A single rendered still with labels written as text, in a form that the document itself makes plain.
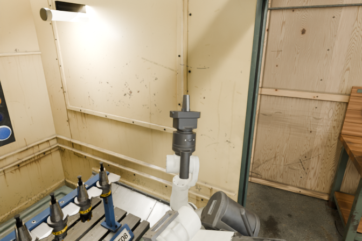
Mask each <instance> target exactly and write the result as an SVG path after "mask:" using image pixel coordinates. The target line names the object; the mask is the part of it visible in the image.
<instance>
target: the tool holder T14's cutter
mask: <svg viewBox="0 0 362 241"><path fill-rule="evenodd" d="M91 217H93V216H92V211H91V210H90V211H89V213H88V214H85V215H82V214H80V220H81V222H83V223H84V222H85V221H87V222H89V221H90V220H91Z"/></svg>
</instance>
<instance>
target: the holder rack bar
mask: <svg viewBox="0 0 362 241"><path fill-rule="evenodd" d="M98 180H99V174H97V175H96V176H94V177H92V178H91V179H89V180H88V181H86V182H85V183H84V184H85V187H86V189H87V190H88V189H89V188H90V187H92V186H94V187H96V183H97V182H98ZM76 197H77V188H76V189H75V190H73V191H72V192H70V193H69V194H67V195H66V196H64V197H63V198H61V199H60V200H59V201H58V202H59V204H60V206H61V208H62V207H64V206H65V205H67V204H68V203H70V202H73V203H75V202H74V199H75V198H76ZM49 216H50V207H48V208H46V209H45V210H44V211H42V212H41V213H39V214H38V215H36V216H35V217H33V218H32V219H30V220H29V221H27V222H26V223H25V224H26V226H27V228H28V230H29V231H30V230H32V229H33V228H35V227H36V226H37V225H39V224H40V223H41V222H45V223H47V219H48V217H49ZM0 241H15V231H13V232H11V233H9V234H8V235H7V236H5V237H4V238H2V239H1V240H0Z"/></svg>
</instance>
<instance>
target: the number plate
mask: <svg viewBox="0 0 362 241"><path fill-rule="evenodd" d="M130 238H131V236H130V234H129V233H128V232H127V230H126V229H124V230H123V231H122V232H121V233H120V234H119V235H118V236H117V237H116V238H115V239H114V241H128V240H129V239H130Z"/></svg>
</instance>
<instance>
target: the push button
mask: <svg viewBox="0 0 362 241"><path fill-rule="evenodd" d="M10 134H11V131H10V129H9V128H7V127H1V128H0V140H3V139H7V138H8V137H9V136H10Z"/></svg>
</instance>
